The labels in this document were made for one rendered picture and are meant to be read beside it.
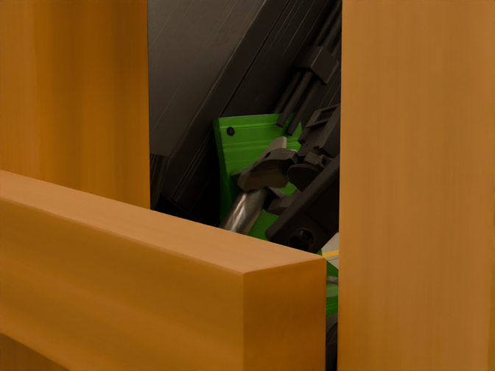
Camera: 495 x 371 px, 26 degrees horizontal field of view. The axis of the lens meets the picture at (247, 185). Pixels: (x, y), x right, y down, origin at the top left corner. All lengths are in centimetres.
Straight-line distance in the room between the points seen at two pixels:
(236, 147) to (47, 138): 45
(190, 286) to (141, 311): 5
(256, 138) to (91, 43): 46
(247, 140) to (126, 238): 63
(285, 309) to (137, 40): 33
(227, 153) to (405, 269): 70
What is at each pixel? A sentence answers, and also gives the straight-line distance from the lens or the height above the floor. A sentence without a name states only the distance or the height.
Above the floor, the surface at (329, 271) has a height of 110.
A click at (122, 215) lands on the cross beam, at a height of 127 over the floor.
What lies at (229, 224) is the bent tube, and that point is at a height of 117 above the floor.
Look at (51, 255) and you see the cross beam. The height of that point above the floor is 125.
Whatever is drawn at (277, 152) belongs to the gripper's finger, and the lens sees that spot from 104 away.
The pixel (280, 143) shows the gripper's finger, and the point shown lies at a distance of 110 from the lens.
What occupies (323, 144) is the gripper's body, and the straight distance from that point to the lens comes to 102.
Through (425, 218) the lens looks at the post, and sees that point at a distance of 45.
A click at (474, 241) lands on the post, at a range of 43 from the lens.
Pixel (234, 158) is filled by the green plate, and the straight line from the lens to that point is 115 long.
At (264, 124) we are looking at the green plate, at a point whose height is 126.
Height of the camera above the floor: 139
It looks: 9 degrees down
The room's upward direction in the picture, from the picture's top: straight up
